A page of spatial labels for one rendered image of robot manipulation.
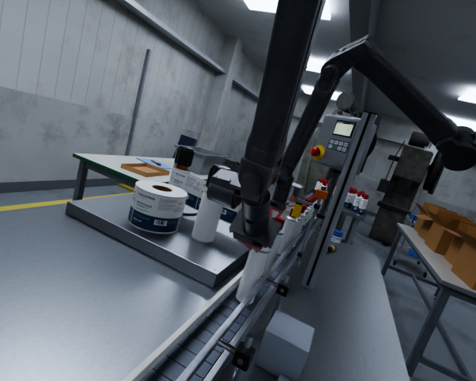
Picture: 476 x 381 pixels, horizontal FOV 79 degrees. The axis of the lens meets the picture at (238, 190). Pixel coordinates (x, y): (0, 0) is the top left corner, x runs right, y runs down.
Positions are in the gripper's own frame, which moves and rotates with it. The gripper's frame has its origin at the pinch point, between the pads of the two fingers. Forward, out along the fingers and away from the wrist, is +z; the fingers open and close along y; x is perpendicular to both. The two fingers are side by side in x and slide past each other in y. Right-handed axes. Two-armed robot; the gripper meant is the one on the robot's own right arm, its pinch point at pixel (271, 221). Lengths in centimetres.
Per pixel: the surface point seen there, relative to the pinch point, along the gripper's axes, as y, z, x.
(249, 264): 40.2, 1.9, 6.2
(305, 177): -400, 12, -51
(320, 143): -6.2, -34.6, 7.2
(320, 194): -0.4, -16.5, 14.1
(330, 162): -1.9, -28.8, 13.3
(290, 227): -5.3, 0.5, 6.8
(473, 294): -111, 25, 114
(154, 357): 73, 10, 3
